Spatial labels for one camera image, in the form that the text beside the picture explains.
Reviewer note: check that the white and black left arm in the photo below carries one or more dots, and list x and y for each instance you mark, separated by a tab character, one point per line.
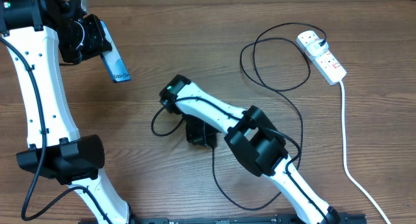
41	36

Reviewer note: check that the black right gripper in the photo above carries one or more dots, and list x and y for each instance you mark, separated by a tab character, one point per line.
203	139

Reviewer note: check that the white power strip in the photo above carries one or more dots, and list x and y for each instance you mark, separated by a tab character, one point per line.
329	67

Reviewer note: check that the white charger plug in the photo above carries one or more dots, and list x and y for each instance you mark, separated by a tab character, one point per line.
316	48

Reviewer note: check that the blue Galaxy smartphone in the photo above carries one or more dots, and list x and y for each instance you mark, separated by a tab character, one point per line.
113	61

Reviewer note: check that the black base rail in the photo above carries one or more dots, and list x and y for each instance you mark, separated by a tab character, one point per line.
278	219

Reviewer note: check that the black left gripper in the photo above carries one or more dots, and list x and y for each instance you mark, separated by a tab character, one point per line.
99	43

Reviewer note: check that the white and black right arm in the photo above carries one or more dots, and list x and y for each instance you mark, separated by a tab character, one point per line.
255	142

